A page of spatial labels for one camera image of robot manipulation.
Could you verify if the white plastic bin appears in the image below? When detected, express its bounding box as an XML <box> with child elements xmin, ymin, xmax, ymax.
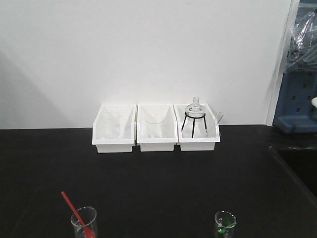
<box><xmin>173</xmin><ymin>104</ymin><xmax>220</xmax><ymax>151</ymax></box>
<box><xmin>92</xmin><ymin>104</ymin><xmax>137</xmax><ymax>153</ymax></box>
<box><xmin>136</xmin><ymin>104</ymin><xmax>178</xmax><ymax>152</ymax></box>

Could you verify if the glass beaker in left bin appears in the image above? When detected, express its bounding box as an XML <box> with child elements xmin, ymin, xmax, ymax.
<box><xmin>102</xmin><ymin>111</ymin><xmax>121</xmax><ymax>139</ymax></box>

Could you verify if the glass beaker in bin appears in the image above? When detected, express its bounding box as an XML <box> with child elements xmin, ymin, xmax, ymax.
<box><xmin>102</xmin><ymin>111</ymin><xmax>121</xmax><ymax>139</ymax></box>
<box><xmin>145</xmin><ymin>115</ymin><xmax>164</xmax><ymax>139</ymax></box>

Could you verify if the glass flask on tripod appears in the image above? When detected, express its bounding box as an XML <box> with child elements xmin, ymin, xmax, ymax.
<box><xmin>185</xmin><ymin>97</ymin><xmax>206</xmax><ymax>118</ymax></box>

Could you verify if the green plastic spoon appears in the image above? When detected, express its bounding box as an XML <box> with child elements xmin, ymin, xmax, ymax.
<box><xmin>215</xmin><ymin>216</ymin><xmax>236</xmax><ymax>238</ymax></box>

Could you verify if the large front glass beaker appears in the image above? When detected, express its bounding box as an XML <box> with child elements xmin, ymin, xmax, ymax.
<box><xmin>70</xmin><ymin>206</ymin><xmax>98</xmax><ymax>238</ymax></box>

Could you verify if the red plastic spoon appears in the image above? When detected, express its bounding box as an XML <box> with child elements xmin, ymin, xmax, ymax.
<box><xmin>61</xmin><ymin>191</ymin><xmax>96</xmax><ymax>238</ymax></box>

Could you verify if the left white plastic bin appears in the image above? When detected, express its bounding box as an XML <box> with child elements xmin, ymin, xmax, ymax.
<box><xmin>92</xmin><ymin>104</ymin><xmax>137</xmax><ymax>153</ymax></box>

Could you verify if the small front glass beaker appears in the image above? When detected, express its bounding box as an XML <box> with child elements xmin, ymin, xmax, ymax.
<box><xmin>214</xmin><ymin>210</ymin><xmax>237</xmax><ymax>238</ymax></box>

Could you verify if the clear plastic bag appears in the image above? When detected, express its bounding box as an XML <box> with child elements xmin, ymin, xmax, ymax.
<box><xmin>285</xmin><ymin>0</ymin><xmax>317</xmax><ymax>73</ymax></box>

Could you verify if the black wire tripod stand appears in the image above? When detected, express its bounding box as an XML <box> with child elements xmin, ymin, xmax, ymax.
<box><xmin>181</xmin><ymin>112</ymin><xmax>207</xmax><ymax>138</ymax></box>

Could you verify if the right white plastic bin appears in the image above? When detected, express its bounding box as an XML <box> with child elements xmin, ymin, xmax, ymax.
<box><xmin>173</xmin><ymin>104</ymin><xmax>220</xmax><ymax>151</ymax></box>

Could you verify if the glass beaker in middle bin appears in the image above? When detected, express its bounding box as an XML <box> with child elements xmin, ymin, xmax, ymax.
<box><xmin>145</xmin><ymin>115</ymin><xmax>164</xmax><ymax>139</ymax></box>

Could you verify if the middle white plastic bin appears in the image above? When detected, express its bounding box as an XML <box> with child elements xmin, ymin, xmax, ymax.
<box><xmin>136</xmin><ymin>104</ymin><xmax>178</xmax><ymax>152</ymax></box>

